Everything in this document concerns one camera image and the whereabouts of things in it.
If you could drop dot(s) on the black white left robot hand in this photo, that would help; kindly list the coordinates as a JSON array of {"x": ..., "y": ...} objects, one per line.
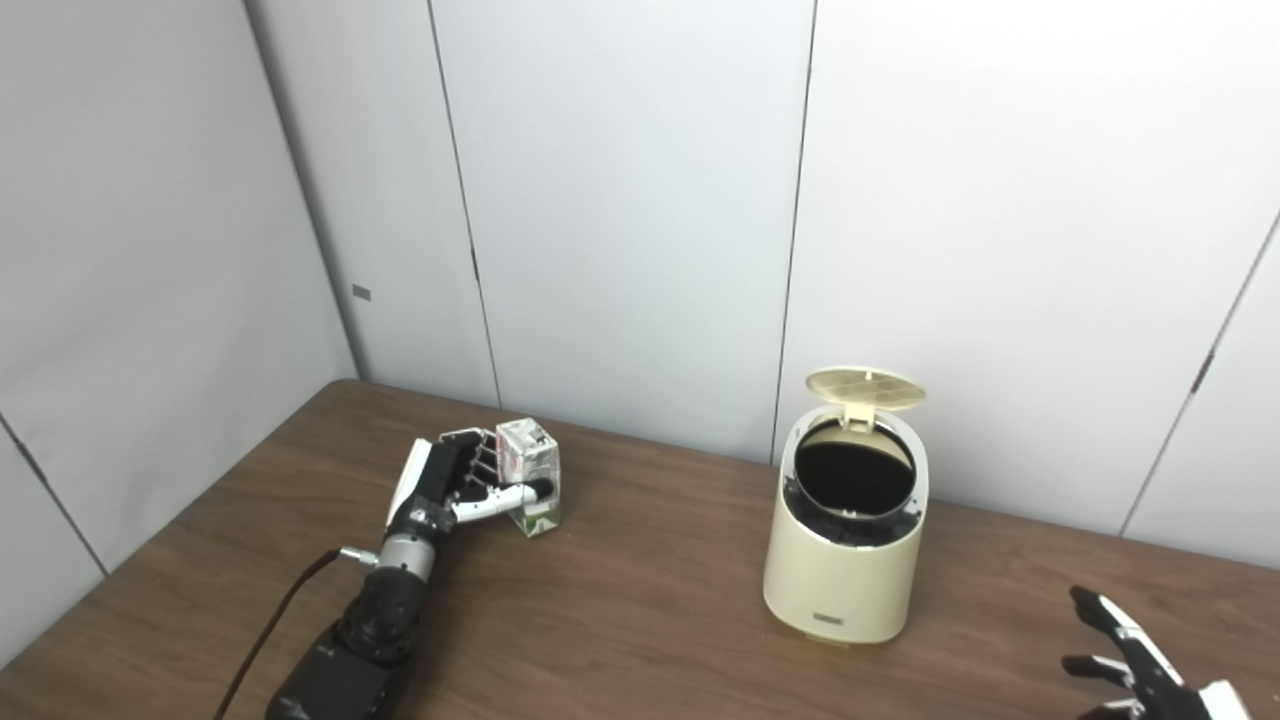
[{"x": 425, "y": 490}]

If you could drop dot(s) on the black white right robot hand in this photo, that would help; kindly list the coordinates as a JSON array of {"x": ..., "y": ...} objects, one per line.
[{"x": 1150, "y": 680}]

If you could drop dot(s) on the white green milk carton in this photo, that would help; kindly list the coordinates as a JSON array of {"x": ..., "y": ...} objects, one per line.
[{"x": 535, "y": 450}]

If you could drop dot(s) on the cream round bin lid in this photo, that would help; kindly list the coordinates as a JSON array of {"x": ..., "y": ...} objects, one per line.
[{"x": 865, "y": 390}]

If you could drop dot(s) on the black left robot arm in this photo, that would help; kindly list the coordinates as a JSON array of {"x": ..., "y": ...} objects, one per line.
[{"x": 385, "y": 610}]

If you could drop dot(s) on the cream-colored bin body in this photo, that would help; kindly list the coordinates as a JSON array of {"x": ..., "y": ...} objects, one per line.
[{"x": 845, "y": 585}]

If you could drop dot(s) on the black bin liner bag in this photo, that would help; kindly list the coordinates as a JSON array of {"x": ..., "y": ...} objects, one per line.
[{"x": 850, "y": 475}]

